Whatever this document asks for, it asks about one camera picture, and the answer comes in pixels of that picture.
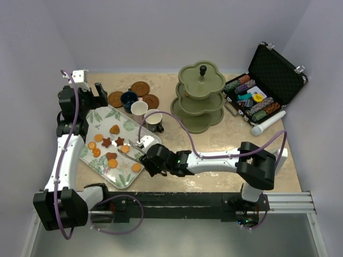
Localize round orange cookie front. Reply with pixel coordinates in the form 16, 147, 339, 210
131, 163, 141, 172

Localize round orange cookie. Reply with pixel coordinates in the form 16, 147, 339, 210
94, 134, 103, 142
131, 163, 141, 172
108, 159, 118, 169

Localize metal tongs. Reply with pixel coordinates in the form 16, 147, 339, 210
117, 140, 145, 164

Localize heart cookie light brown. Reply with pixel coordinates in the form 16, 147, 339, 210
109, 125, 120, 134

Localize orange flower cookie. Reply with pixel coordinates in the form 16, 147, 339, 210
121, 145, 130, 153

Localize dark star cookie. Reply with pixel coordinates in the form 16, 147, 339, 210
114, 137, 124, 146
101, 137, 111, 148

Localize leaf pattern serving tray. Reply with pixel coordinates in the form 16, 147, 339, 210
80, 106, 161, 189

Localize dark heart cookie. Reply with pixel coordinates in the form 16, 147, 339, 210
106, 152, 117, 161

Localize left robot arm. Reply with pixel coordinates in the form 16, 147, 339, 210
33, 83, 111, 231

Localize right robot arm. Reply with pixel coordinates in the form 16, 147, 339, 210
139, 142, 277, 210

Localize brown saucer left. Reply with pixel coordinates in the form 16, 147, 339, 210
108, 91, 124, 108

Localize brown saucer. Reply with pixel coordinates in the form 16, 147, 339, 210
108, 91, 124, 108
130, 81, 150, 97
142, 94, 159, 110

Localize dark blue mug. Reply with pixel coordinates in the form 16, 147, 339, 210
120, 91, 138, 114

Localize pink cup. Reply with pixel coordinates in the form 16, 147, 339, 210
131, 101, 148, 124

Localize dark grey mug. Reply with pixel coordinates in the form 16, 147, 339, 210
144, 109, 164, 133

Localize brown saucer back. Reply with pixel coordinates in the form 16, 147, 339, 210
130, 81, 150, 97

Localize orange slice cookie upper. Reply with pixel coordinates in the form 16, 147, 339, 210
87, 141, 96, 150

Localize orange slice cookie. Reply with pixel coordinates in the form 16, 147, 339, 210
92, 148, 101, 157
87, 141, 96, 150

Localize brown saucer right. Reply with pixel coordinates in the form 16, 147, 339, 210
142, 94, 159, 110

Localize orange slice cookie lower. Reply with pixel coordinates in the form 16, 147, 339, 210
92, 148, 101, 157

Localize green three-tier stand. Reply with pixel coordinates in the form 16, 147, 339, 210
170, 61, 226, 134

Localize white microphone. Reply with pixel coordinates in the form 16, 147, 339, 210
251, 110, 286, 136

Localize white stand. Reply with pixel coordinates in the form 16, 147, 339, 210
273, 148, 288, 175

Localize black poker chip case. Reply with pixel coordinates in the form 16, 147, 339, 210
223, 42, 308, 126

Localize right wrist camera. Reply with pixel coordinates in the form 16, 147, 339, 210
137, 135, 159, 152

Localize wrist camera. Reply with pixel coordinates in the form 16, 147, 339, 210
61, 70, 90, 91
137, 135, 159, 152

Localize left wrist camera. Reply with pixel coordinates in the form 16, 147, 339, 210
61, 70, 90, 91

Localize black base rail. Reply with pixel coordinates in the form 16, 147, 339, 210
93, 192, 270, 223

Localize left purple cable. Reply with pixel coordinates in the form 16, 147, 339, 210
53, 69, 145, 240

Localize aluminium frame rail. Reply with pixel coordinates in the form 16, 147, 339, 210
20, 69, 318, 257

